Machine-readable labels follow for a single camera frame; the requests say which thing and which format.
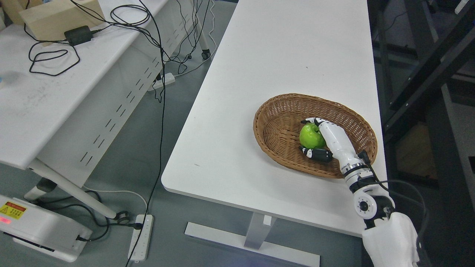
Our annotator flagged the cardboard box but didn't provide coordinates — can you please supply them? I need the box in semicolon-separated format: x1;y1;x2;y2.
19;0;104;41

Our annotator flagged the white standing desk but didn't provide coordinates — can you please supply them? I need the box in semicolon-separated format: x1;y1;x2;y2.
161;0;386;267

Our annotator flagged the white folding table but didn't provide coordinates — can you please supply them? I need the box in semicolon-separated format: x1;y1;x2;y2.
0;0;212;225

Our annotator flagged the white power strip far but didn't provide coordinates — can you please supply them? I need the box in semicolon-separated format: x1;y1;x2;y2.
147;73;176;92

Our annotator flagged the white power strip near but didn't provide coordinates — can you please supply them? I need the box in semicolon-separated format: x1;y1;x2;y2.
128;214;153;263

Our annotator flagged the green apple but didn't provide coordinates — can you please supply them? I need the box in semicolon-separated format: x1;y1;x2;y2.
299;123;326;149

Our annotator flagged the brown wicker basket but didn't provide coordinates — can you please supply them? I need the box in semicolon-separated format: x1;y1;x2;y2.
253;93;378;179

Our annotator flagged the black power adapter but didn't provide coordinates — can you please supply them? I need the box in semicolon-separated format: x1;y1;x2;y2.
64;26;93;46

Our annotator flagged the white power strip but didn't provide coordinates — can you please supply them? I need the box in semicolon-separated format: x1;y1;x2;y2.
128;214;153;263
147;73;176;92

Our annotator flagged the long black cable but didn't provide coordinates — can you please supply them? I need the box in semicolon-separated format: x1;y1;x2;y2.
124;0;167;267

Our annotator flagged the white machine with warning label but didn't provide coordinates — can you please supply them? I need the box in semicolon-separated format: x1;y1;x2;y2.
0;195;93;263

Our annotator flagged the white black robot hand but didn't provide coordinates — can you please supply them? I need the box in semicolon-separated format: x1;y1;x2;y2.
299;117;368;176

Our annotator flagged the black shelf frame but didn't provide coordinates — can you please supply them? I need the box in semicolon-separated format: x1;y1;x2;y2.
367;0;474;267

